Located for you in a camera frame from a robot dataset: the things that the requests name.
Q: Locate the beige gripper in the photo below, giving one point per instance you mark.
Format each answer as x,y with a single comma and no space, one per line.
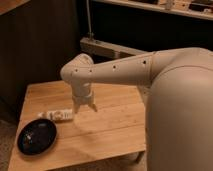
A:
84,100

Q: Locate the small white labelled bottle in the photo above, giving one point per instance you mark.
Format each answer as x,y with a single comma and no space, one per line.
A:
57,115

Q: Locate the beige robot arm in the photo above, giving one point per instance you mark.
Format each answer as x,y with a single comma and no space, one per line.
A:
179,108

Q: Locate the light wooden table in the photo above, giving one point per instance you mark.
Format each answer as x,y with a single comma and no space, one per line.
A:
115,128

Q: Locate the long wooden shelf beam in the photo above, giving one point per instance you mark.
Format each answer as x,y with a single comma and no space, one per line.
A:
105,49

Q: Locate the metal vertical pole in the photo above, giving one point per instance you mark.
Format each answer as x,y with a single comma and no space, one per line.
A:
90,31

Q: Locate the upper wooden shelf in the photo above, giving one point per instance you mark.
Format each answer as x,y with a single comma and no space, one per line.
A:
167,8

